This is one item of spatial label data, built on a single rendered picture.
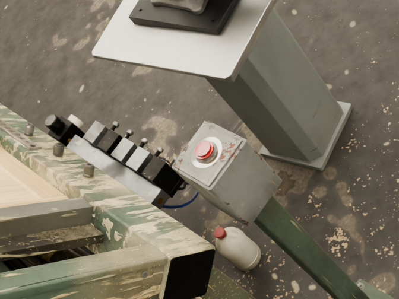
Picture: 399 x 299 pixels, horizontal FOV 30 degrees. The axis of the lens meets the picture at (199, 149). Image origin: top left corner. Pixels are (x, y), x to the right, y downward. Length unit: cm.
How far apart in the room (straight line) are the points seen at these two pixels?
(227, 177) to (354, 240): 95
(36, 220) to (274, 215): 49
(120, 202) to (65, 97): 180
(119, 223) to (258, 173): 29
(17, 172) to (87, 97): 154
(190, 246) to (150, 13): 79
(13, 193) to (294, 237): 62
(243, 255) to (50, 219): 93
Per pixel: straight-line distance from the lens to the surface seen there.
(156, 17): 199
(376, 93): 252
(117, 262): 133
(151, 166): 172
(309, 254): 176
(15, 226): 148
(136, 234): 145
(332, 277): 189
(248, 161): 142
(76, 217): 154
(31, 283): 123
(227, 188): 141
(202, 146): 141
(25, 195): 163
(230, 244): 227
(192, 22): 191
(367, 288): 220
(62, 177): 166
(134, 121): 298
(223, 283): 153
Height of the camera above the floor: 196
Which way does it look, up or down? 46 degrees down
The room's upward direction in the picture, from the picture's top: 45 degrees counter-clockwise
